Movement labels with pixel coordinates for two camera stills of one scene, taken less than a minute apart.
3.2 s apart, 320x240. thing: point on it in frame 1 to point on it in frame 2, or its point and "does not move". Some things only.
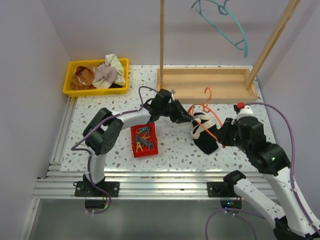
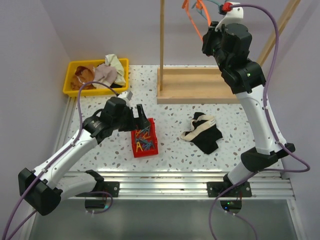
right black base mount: [216, 189] does not move
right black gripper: [222, 133] to [209, 37]
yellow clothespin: [138, 145] does not move
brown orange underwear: [82, 79] does not move
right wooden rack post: [291, 9] does not move
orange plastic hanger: [206, 105] to [200, 5]
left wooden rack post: [162, 33] does not move
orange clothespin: [145, 137] does not move
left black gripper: [177, 118] to [139, 123]
